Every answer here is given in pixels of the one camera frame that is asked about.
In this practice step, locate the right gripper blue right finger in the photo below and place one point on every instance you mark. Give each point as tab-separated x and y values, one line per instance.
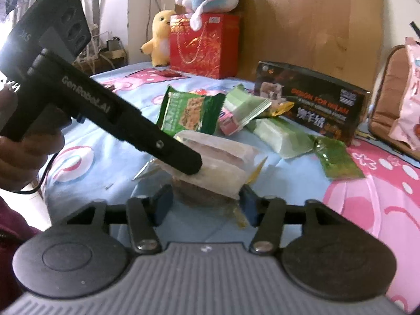
251	205

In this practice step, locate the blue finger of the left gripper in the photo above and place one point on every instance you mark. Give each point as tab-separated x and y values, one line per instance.
181	157

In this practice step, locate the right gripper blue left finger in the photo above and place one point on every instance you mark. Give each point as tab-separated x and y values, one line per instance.
161	203

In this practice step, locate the green cracker packet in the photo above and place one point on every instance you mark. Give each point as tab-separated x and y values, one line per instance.
188	111

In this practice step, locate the clear bag brown cake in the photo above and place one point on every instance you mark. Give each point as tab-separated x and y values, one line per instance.
227	165

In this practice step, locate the pink UHA candy packet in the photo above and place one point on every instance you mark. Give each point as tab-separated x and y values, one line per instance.
228	123

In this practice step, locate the light green snack packet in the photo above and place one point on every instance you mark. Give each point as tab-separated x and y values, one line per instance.
245	106

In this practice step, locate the dark green candy packet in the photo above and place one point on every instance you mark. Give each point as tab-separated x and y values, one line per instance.
336	162

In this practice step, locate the person's left hand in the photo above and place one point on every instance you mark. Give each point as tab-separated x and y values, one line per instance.
21	161

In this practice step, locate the peppa pig bed sheet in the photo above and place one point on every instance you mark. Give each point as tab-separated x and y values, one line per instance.
385	203

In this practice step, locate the small red envelope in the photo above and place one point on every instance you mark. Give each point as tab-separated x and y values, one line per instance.
169	74

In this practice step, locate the red gift bag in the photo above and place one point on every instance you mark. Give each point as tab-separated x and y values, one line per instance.
212	51

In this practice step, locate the yellow duck plush toy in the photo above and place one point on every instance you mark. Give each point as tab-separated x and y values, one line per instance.
158	46

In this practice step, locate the black open cardboard box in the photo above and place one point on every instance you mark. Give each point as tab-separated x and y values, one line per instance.
324	104

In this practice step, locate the pink twisted snack bag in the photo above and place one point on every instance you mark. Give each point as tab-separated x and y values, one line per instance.
406	127

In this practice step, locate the brown seat cushion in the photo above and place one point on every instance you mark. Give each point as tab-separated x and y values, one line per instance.
389	95

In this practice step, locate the brown wooden headboard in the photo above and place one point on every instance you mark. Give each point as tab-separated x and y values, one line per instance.
339	38

